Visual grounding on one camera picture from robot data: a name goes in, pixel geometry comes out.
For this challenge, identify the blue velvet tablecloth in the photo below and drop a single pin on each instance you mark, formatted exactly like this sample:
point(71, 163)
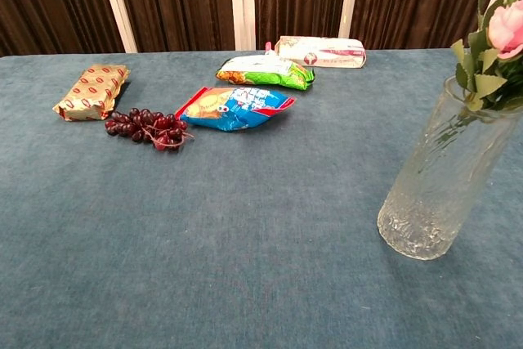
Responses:
point(245, 222)

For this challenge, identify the green snack bag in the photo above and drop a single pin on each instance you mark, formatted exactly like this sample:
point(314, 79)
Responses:
point(269, 73)

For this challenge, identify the gold packet with red marks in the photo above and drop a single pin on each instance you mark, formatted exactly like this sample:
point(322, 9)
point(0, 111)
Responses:
point(92, 91)

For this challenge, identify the wide white frame post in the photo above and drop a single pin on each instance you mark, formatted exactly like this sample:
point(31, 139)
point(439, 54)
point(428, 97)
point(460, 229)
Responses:
point(242, 1)

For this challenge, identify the dark red grape bunch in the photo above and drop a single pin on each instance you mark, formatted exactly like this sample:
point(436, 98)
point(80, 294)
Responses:
point(151, 126)

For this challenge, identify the dark brown curtain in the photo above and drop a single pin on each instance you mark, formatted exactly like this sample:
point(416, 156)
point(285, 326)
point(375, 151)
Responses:
point(184, 1)

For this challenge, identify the textured clear glass vase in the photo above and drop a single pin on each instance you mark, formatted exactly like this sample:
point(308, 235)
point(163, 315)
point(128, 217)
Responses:
point(437, 193)

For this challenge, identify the blue snack bag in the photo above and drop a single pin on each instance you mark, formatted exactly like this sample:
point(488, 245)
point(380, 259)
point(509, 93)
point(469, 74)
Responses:
point(233, 112)

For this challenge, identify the pink artificial flower bouquet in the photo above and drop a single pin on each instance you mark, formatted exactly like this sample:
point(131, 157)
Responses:
point(506, 30)

